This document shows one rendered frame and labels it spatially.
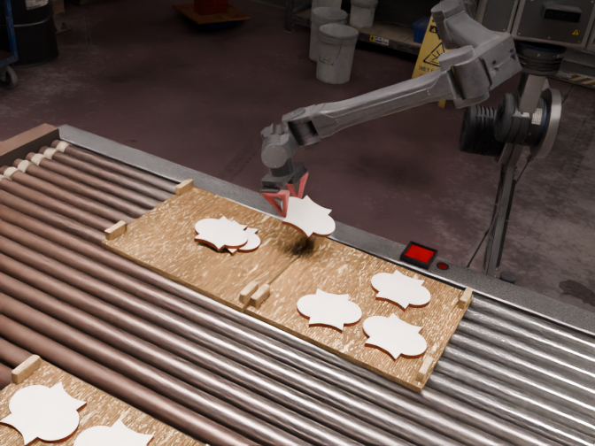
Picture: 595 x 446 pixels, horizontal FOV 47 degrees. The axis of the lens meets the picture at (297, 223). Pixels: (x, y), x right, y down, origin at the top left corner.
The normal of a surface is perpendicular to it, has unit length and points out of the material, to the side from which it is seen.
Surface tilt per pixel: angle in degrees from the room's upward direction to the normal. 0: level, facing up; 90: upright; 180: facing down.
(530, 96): 90
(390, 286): 0
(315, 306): 0
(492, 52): 72
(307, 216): 15
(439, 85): 95
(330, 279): 0
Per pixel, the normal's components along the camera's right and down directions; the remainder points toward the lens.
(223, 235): 0.09, -0.83
